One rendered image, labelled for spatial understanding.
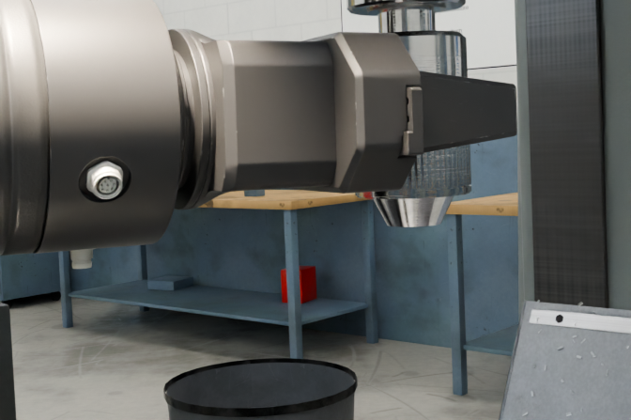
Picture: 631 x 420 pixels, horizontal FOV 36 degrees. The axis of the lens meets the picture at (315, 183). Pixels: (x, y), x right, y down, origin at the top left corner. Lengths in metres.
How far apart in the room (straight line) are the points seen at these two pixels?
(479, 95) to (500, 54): 4.88
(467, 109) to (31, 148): 0.16
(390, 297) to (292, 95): 5.44
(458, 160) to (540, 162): 0.40
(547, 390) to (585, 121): 0.20
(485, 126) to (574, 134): 0.39
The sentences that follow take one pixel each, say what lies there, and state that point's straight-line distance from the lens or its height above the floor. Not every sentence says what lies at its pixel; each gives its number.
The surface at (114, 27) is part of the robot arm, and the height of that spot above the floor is 1.27.
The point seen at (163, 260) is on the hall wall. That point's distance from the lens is 7.14.
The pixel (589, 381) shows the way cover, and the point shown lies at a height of 1.04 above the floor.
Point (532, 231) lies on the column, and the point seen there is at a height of 1.15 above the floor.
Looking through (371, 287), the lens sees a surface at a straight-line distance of 5.66.
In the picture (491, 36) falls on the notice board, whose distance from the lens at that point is 5.29.
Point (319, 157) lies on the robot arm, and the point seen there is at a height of 1.22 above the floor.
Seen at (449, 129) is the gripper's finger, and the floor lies 1.23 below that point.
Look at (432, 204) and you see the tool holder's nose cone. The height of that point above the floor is 1.20.
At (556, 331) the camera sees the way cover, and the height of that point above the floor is 1.07.
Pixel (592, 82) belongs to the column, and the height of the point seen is 1.26.
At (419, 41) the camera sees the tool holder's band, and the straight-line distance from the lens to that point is 0.38.
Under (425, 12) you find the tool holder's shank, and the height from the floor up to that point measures 1.28.
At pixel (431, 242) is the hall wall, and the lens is 5.53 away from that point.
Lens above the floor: 1.23
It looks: 3 degrees down
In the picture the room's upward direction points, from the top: 2 degrees counter-clockwise
